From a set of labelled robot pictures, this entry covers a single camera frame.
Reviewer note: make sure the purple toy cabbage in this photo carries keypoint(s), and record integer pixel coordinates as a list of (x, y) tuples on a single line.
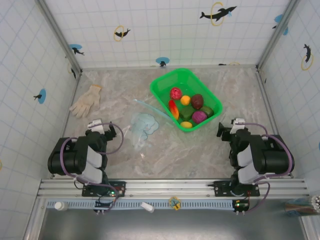
[(199, 117)]

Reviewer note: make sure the clear zip-top bag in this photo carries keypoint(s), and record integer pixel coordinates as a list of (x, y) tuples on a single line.
[(143, 125)]

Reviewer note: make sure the maroon toy fruit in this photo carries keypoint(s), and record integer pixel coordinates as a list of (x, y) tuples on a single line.
[(197, 101)]

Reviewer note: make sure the small orange toy fruit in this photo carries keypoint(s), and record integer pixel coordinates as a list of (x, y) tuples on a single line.
[(185, 100)]

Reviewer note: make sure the red yellow toy pepper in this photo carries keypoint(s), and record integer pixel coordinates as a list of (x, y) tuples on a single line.
[(174, 109)]

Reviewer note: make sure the pink red toy fruit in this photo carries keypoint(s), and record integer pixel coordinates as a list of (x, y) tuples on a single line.
[(175, 93)]

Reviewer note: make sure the green plastic basket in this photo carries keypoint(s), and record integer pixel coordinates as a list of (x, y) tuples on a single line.
[(165, 82)]

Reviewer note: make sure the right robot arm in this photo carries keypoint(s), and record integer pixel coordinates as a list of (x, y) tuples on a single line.
[(270, 157)]

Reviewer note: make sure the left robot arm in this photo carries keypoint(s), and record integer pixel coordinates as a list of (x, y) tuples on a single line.
[(75, 155)]

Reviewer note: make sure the blue circle seal sticker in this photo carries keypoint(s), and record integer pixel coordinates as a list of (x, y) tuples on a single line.
[(162, 61)]

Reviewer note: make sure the green toy vegetable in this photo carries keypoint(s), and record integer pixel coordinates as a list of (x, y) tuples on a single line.
[(207, 111)]

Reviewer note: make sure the yellow toy lemon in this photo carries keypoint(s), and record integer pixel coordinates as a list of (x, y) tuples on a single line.
[(186, 124)]

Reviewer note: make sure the dark green toy pepper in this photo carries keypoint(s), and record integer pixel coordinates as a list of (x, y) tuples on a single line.
[(186, 113)]

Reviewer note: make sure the white cotton glove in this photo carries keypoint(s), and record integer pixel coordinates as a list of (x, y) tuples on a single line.
[(86, 102)]

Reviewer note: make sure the left controller board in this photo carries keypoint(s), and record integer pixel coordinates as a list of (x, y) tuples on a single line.
[(106, 203)]

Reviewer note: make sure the controller board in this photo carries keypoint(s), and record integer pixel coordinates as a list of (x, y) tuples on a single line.
[(106, 203), (241, 205)]

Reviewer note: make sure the right controller board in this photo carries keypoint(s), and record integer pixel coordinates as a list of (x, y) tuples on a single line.
[(241, 205)]

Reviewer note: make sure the blue circle fish sticker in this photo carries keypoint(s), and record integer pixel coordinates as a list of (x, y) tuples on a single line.
[(41, 96)]

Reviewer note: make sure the small white bottle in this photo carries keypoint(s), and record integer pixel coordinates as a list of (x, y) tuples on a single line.
[(60, 206)]

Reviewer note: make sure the small white plastic piece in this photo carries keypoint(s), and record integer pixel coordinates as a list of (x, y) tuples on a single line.
[(147, 207)]

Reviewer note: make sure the round tree sticker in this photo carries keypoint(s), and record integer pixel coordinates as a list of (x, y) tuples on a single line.
[(174, 203)]

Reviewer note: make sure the blue circle shark sticker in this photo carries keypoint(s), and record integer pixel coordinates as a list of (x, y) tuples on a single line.
[(76, 48)]

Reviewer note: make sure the tube container with sticks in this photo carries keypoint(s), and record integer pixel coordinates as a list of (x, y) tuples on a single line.
[(303, 206)]

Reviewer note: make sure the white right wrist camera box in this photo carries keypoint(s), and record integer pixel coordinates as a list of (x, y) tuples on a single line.
[(238, 125)]

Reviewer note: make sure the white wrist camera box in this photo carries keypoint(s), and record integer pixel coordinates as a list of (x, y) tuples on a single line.
[(96, 125), (238, 125)]

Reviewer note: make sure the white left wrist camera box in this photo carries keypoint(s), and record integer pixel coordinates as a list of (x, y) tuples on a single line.
[(96, 125)]

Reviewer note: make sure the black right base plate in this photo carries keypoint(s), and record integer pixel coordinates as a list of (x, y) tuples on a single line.
[(222, 187)]

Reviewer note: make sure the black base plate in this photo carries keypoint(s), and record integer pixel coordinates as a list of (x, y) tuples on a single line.
[(222, 187), (120, 186)]

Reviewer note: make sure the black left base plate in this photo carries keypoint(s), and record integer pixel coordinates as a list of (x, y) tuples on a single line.
[(120, 186)]

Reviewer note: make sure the aluminium mounting rail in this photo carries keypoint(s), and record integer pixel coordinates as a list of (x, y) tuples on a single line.
[(170, 186)]

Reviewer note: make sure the aluminium frame post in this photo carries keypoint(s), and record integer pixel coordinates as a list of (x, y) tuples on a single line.
[(277, 35), (61, 40)]

